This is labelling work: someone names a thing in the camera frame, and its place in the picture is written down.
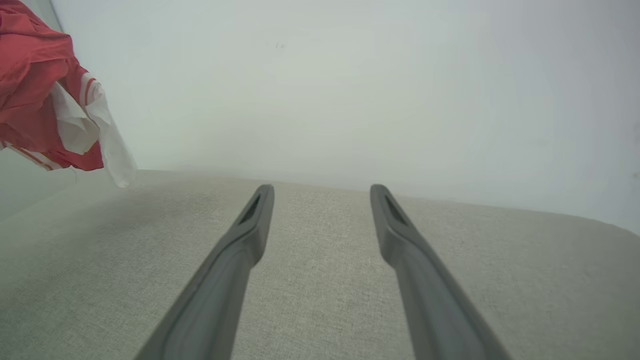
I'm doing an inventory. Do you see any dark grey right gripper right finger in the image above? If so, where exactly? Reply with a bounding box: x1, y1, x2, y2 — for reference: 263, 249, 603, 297
370, 183, 512, 360

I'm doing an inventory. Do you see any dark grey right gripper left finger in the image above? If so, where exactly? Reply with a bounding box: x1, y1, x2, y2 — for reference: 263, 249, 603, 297
134, 184, 276, 360

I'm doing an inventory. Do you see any red and white basketball jersey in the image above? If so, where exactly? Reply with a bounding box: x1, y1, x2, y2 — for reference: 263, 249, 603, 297
0, 0, 138, 189

